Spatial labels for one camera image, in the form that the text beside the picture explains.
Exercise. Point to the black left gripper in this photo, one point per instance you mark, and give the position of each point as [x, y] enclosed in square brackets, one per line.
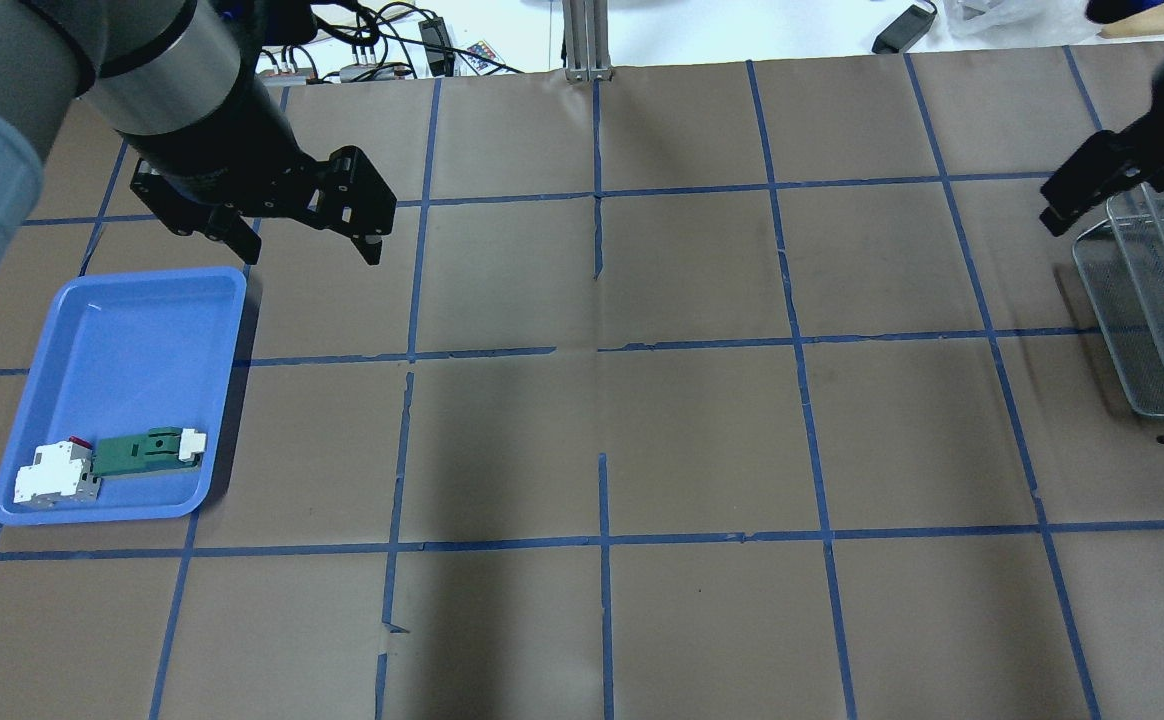
[225, 135]

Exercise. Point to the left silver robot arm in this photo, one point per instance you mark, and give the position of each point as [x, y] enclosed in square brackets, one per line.
[177, 81]

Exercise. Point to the wooden board stand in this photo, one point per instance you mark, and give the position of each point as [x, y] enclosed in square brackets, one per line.
[1141, 19]

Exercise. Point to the clear plastic bag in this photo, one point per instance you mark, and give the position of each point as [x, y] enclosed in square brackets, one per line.
[1004, 22]

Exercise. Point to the blue plastic tray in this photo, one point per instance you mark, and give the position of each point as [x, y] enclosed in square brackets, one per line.
[121, 354]

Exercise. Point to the black power adapter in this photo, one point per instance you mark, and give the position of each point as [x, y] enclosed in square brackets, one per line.
[908, 28]

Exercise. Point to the green circuit board module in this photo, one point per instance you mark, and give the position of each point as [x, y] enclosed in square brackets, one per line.
[159, 450]

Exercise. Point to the white circuit breaker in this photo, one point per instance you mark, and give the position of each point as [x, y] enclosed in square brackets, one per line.
[59, 473]

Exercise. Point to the aluminium frame post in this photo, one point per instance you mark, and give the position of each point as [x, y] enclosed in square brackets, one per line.
[587, 55]

